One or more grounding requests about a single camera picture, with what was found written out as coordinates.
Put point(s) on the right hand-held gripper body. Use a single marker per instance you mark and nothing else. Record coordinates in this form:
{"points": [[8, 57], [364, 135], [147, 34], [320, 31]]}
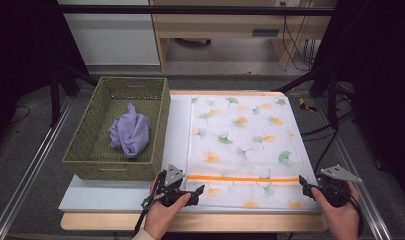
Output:
{"points": [[335, 191]]}

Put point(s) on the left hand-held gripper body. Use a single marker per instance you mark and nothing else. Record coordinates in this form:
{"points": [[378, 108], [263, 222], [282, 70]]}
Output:
{"points": [[172, 175]]}

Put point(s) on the purple garment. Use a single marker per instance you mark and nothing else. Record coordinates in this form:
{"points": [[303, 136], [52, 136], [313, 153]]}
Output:
{"points": [[131, 131]]}

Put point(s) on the leaf-print mesh laundry bag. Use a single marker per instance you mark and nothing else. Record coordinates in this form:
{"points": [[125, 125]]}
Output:
{"points": [[246, 146]]}

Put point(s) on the green woven basket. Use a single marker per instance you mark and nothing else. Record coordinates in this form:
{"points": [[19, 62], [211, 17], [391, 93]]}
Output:
{"points": [[100, 156]]}

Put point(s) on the person's right hand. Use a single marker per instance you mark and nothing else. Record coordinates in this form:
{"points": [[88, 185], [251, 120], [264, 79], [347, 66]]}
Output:
{"points": [[343, 220]]}

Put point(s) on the person's left hand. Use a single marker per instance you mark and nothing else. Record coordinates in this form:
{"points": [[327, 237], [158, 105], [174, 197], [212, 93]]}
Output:
{"points": [[160, 218]]}

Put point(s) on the white board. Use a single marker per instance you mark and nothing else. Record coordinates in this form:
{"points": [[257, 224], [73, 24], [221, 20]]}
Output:
{"points": [[116, 196]]}

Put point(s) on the yellow and black tool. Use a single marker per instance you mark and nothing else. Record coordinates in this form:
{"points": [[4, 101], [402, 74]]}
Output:
{"points": [[305, 106]]}

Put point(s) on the black metal stand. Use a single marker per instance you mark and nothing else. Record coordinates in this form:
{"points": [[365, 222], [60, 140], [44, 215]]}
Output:
{"points": [[331, 100], [55, 100]]}

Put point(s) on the black curtain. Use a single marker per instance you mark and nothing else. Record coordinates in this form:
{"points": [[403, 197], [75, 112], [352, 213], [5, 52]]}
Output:
{"points": [[20, 50], [383, 83]]}

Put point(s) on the white cabinet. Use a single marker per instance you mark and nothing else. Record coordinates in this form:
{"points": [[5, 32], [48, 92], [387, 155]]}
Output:
{"points": [[113, 40]]}

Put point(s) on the wooden desk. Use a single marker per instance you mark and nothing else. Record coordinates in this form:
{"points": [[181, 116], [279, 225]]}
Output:
{"points": [[223, 25]]}

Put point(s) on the black horizontal bar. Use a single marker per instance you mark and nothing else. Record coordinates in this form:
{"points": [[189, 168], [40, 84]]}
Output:
{"points": [[190, 10]]}

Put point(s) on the aluminium rail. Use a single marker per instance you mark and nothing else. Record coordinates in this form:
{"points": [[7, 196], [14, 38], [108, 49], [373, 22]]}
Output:
{"points": [[370, 206], [33, 166]]}

